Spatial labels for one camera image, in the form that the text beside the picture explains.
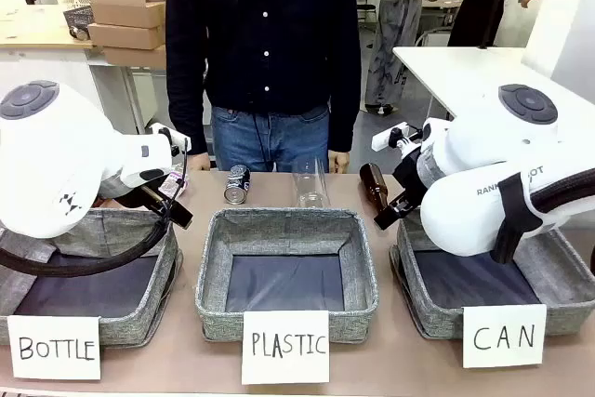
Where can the white table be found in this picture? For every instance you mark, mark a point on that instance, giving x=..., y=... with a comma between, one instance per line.
x=465, y=76

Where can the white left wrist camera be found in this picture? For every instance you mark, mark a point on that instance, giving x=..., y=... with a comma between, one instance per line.
x=165, y=134

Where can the grey fabric basket labelled plastic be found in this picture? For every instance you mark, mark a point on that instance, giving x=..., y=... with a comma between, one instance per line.
x=288, y=229

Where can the person in dark shirt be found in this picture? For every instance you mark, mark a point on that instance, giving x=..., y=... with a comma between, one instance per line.
x=260, y=43

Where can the white paper sign CAN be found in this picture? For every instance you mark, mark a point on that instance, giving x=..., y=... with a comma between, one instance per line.
x=504, y=336

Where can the grey fabric basket labelled can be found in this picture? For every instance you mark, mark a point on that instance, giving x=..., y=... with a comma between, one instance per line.
x=427, y=313

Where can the person in beige jacket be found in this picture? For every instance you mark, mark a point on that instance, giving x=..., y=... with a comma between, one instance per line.
x=400, y=20

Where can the crushed black silver can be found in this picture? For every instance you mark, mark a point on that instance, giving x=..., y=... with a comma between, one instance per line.
x=237, y=183

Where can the person's left hand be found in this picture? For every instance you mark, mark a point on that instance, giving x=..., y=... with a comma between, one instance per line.
x=339, y=162

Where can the flat cardboard box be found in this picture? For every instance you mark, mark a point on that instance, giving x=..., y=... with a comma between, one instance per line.
x=135, y=56
x=125, y=36

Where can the clear plastic cup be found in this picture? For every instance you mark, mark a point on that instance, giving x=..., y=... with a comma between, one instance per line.
x=310, y=183

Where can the grey fabric basket labelled bottle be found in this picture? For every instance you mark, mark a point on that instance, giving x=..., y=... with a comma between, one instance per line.
x=153, y=276

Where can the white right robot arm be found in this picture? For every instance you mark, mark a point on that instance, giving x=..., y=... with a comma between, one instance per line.
x=493, y=174

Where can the person's right hand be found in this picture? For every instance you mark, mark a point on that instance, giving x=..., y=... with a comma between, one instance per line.
x=201, y=162

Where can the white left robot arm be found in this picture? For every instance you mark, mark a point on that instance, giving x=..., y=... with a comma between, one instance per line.
x=51, y=160

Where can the wooden top table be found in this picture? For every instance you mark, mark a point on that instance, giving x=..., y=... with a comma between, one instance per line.
x=37, y=30

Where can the white paper sign BOTTLE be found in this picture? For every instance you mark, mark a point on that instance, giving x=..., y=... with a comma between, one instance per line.
x=53, y=346

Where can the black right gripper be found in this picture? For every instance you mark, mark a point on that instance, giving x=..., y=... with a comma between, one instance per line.
x=409, y=176

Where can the white paper sign PLASTIC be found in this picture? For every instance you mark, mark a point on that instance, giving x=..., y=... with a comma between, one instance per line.
x=285, y=346

